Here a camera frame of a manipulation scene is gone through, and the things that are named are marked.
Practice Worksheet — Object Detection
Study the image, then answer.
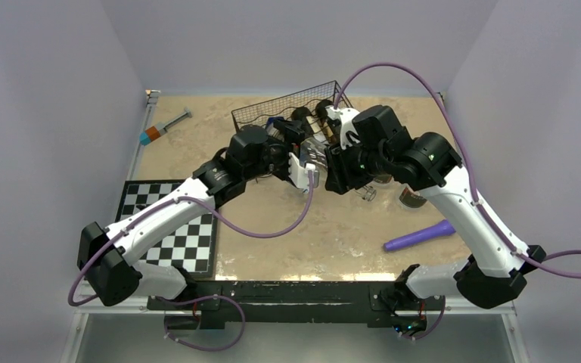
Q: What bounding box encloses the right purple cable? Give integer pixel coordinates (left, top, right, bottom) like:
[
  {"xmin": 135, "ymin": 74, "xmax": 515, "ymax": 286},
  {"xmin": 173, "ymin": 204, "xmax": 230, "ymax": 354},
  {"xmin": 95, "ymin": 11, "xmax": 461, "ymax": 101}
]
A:
[{"xmin": 334, "ymin": 62, "xmax": 581, "ymax": 343}]

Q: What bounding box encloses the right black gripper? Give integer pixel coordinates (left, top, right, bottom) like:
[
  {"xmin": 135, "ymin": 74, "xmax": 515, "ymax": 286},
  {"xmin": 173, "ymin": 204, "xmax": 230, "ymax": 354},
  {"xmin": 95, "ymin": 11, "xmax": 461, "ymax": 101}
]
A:
[{"xmin": 326, "ymin": 132, "xmax": 391, "ymax": 192}]

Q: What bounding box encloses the clear glass bottle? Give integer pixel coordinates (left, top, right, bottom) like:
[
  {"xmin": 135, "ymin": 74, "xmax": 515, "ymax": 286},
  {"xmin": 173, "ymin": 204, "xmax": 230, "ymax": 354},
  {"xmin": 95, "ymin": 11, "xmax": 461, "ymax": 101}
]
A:
[{"xmin": 299, "ymin": 138, "xmax": 377, "ymax": 202}]

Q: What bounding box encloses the black white chessboard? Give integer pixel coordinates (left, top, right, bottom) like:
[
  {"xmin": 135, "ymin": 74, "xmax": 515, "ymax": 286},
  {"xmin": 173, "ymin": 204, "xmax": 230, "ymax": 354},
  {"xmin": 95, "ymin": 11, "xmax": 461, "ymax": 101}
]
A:
[{"xmin": 116, "ymin": 179, "xmax": 218, "ymax": 278}]

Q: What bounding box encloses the orange blue handled tool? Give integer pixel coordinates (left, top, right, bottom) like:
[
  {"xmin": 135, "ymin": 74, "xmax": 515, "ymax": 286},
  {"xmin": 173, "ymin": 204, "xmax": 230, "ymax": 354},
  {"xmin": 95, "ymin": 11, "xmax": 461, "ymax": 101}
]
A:
[{"xmin": 139, "ymin": 107, "xmax": 192, "ymax": 146}]

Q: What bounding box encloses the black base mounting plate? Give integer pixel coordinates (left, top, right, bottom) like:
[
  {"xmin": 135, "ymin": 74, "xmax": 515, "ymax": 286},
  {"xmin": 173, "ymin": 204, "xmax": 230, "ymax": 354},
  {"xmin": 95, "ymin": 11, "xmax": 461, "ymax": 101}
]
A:
[{"xmin": 148, "ymin": 281, "xmax": 445, "ymax": 337}]

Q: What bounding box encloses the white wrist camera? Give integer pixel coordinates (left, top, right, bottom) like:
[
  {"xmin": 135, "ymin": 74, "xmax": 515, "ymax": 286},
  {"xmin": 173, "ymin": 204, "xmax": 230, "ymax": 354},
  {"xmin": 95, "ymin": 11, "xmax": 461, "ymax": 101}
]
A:
[
  {"xmin": 325, "ymin": 105, "xmax": 360, "ymax": 150},
  {"xmin": 288, "ymin": 153, "xmax": 320, "ymax": 192}
]

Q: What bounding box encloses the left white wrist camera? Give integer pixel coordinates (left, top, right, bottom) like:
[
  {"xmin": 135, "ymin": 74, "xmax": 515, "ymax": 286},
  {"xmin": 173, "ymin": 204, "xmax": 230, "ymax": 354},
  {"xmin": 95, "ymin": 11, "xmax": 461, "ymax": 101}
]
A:
[{"xmin": 288, "ymin": 153, "xmax": 320, "ymax": 192}]

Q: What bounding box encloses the dark wine bottle Negroamaro label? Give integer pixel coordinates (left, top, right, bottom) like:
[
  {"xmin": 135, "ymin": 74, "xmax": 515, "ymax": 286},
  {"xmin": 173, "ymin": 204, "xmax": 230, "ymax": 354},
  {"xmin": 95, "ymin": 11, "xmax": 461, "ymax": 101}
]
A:
[{"xmin": 290, "ymin": 107, "xmax": 319, "ymax": 144}]

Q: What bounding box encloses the clear bottle silver cap right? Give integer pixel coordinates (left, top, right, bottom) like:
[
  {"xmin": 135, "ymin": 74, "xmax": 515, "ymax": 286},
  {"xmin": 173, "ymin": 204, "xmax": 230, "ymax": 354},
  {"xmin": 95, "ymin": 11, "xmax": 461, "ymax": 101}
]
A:
[{"xmin": 397, "ymin": 185, "xmax": 427, "ymax": 209}]

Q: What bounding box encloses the purple cable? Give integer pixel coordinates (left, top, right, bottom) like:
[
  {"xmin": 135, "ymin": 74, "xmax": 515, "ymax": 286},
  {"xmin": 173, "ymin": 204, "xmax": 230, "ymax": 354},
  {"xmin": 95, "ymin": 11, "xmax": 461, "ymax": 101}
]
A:
[
  {"xmin": 334, "ymin": 62, "xmax": 581, "ymax": 343},
  {"xmin": 67, "ymin": 169, "xmax": 318, "ymax": 352}
]

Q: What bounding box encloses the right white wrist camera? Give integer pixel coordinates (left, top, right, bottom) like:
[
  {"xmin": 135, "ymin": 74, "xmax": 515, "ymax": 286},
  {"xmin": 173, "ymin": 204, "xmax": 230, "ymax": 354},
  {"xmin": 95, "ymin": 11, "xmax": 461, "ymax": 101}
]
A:
[{"xmin": 325, "ymin": 105, "xmax": 360, "ymax": 150}]

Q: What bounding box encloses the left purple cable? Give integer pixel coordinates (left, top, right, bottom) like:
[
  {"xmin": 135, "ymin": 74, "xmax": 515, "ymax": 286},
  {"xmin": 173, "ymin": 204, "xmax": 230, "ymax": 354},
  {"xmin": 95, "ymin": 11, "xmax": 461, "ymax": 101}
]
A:
[{"xmin": 67, "ymin": 169, "xmax": 318, "ymax": 352}]

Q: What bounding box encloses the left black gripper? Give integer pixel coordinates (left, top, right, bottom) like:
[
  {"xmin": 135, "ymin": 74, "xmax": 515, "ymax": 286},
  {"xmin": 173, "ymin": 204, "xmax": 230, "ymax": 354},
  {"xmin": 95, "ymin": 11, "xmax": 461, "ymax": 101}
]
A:
[{"xmin": 243, "ymin": 119, "xmax": 303, "ymax": 182}]

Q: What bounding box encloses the olive wine bottle brown label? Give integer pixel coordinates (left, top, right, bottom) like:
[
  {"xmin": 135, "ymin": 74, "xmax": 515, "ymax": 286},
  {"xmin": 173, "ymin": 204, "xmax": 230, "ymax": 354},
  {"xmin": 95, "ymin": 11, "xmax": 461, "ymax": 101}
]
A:
[{"xmin": 315, "ymin": 99, "xmax": 341, "ymax": 145}]

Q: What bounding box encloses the purple plastic microphone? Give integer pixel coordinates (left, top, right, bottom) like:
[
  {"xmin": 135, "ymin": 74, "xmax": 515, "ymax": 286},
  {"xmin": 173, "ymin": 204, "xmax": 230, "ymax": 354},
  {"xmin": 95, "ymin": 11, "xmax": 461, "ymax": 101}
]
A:
[{"xmin": 383, "ymin": 219, "xmax": 455, "ymax": 252}]

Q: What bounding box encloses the black wire wine rack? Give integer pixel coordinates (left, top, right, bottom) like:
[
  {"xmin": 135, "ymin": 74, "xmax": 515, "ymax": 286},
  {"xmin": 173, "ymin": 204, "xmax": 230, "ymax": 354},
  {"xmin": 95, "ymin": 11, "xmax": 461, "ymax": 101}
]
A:
[{"xmin": 231, "ymin": 81, "xmax": 352, "ymax": 142}]

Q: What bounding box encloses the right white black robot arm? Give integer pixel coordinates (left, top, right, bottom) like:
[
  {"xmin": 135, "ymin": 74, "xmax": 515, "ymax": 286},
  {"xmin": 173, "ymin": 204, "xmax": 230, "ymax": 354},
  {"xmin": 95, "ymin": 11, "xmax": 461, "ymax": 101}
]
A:
[{"xmin": 325, "ymin": 105, "xmax": 546, "ymax": 309}]

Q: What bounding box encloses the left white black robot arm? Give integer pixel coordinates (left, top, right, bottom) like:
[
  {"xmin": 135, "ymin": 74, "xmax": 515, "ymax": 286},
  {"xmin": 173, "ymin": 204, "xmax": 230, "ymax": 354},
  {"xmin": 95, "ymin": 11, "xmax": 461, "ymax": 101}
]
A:
[{"xmin": 67, "ymin": 126, "xmax": 319, "ymax": 309}]

